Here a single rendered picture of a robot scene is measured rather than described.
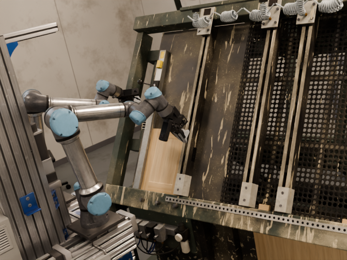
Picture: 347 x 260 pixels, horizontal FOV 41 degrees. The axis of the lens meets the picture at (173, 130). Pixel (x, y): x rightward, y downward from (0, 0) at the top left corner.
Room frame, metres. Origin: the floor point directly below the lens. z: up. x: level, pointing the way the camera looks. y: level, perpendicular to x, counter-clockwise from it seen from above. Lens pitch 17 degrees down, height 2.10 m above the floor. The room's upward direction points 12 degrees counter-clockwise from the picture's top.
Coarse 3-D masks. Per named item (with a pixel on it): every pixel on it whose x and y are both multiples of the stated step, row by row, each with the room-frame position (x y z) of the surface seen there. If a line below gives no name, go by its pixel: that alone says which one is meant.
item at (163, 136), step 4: (164, 120) 2.26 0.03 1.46; (168, 120) 2.24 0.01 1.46; (164, 124) 2.25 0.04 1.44; (168, 124) 2.23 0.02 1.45; (164, 128) 2.24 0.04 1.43; (168, 128) 2.23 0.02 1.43; (164, 132) 2.23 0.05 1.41; (168, 132) 2.23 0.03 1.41; (160, 136) 2.23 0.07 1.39; (164, 136) 2.22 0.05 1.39; (168, 136) 2.22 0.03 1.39; (164, 140) 2.21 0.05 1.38
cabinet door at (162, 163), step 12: (156, 132) 2.92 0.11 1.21; (156, 144) 2.88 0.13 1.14; (168, 144) 2.82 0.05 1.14; (180, 144) 2.75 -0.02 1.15; (156, 156) 2.83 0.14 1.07; (168, 156) 2.77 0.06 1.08; (156, 168) 2.79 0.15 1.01; (168, 168) 2.73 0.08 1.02; (144, 180) 2.80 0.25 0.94; (156, 180) 2.74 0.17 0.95; (168, 180) 2.68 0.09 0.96; (168, 192) 2.64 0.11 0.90
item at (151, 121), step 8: (160, 56) 3.19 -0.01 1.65; (168, 56) 3.19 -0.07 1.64; (160, 72) 3.12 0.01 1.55; (160, 80) 3.09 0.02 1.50; (160, 88) 3.08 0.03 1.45; (152, 120) 2.97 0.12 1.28; (152, 128) 2.96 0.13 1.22; (144, 136) 2.95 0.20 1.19; (144, 144) 2.92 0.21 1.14; (144, 152) 2.89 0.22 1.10; (144, 160) 2.86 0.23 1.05; (144, 168) 2.85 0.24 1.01; (136, 176) 2.83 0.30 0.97; (136, 184) 2.80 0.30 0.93
